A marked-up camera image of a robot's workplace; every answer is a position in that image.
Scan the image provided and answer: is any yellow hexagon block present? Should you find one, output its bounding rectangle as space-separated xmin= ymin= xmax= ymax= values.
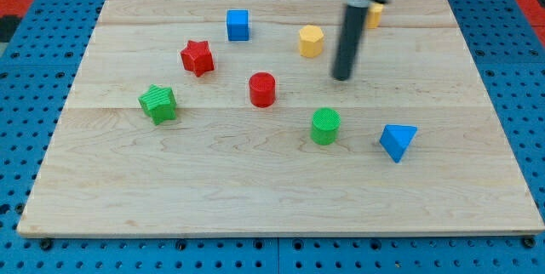
xmin=298 ymin=25 xmax=324 ymax=58

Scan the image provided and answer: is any blue cube block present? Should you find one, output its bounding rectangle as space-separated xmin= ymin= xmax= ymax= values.
xmin=226 ymin=9 xmax=250 ymax=41

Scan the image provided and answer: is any red cylinder block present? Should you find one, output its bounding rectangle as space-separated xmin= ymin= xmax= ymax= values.
xmin=249 ymin=72 xmax=276 ymax=108

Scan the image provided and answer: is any green star block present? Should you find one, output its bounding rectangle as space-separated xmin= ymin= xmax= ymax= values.
xmin=138 ymin=84 xmax=176 ymax=125

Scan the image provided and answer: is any red star block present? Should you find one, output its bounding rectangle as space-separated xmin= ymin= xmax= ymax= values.
xmin=181 ymin=40 xmax=215 ymax=77

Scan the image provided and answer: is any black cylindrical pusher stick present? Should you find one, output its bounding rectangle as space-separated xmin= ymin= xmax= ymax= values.
xmin=331 ymin=1 xmax=370 ymax=81

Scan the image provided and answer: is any green cylinder block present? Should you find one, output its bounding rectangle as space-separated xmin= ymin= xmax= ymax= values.
xmin=310 ymin=107 xmax=341 ymax=146

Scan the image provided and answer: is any yellow heart block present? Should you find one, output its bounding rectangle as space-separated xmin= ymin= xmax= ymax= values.
xmin=366 ymin=3 xmax=384 ymax=29

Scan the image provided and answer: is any wooden board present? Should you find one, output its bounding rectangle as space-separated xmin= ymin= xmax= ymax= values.
xmin=17 ymin=0 xmax=544 ymax=238

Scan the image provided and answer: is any blue triangle block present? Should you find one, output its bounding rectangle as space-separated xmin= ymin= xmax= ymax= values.
xmin=379 ymin=124 xmax=418 ymax=163

